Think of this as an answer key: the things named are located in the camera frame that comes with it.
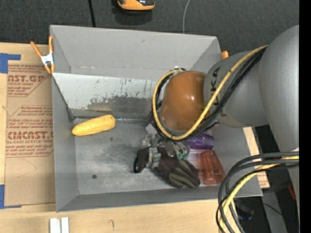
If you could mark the grey metal bin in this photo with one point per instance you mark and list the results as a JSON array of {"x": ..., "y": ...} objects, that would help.
[{"x": 109, "y": 159}]

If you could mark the yellow toy corn cob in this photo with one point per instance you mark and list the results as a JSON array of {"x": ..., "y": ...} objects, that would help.
[{"x": 94, "y": 125}]

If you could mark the purple clear plastic cup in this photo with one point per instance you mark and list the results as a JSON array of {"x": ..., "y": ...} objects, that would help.
[{"x": 200, "y": 141}]

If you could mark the orange clear plastic cup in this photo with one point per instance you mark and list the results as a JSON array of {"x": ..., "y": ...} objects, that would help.
[{"x": 212, "y": 169}]

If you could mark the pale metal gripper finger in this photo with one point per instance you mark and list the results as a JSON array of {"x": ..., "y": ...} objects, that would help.
[
  {"x": 147, "y": 141},
  {"x": 154, "y": 157}
]

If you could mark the dark brown glove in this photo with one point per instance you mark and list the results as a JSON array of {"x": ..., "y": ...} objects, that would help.
[{"x": 177, "y": 171}]

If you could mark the brown cardboard board red print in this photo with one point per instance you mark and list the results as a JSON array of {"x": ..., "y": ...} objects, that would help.
[{"x": 29, "y": 154}]

